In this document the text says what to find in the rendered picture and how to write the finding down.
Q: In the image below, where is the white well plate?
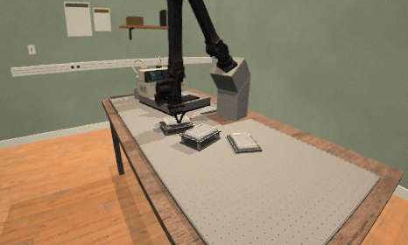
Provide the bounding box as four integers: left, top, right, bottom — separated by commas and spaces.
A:
185, 123, 216, 139
163, 115, 191, 126
231, 133, 257, 149

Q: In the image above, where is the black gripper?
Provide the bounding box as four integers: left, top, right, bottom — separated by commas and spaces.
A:
166, 93, 186, 123

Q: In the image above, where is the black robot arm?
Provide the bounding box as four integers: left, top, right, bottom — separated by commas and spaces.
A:
154, 0, 238, 107

